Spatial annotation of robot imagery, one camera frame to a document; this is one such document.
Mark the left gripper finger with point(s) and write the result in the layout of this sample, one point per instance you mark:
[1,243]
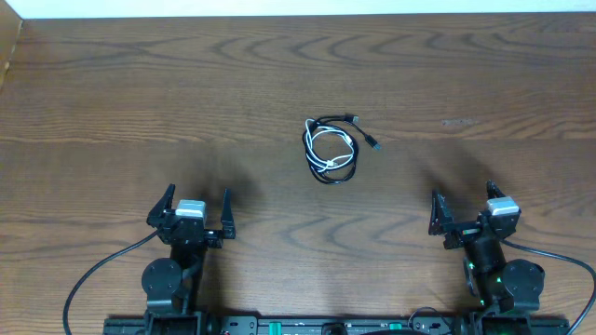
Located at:
[161,211]
[227,219]

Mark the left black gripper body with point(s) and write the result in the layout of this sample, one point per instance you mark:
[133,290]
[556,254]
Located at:
[214,241]

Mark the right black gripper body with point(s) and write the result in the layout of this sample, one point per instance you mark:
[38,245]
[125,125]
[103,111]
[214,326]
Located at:
[462,234]

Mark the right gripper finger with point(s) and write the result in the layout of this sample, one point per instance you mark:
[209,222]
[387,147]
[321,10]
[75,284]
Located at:
[493,191]
[441,218]

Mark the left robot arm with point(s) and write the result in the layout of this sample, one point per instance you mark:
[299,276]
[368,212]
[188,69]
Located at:
[171,284]

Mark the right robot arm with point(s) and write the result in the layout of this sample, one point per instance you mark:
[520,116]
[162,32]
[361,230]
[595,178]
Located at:
[508,290]

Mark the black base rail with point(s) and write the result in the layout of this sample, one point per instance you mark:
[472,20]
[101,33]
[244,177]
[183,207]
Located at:
[298,325]

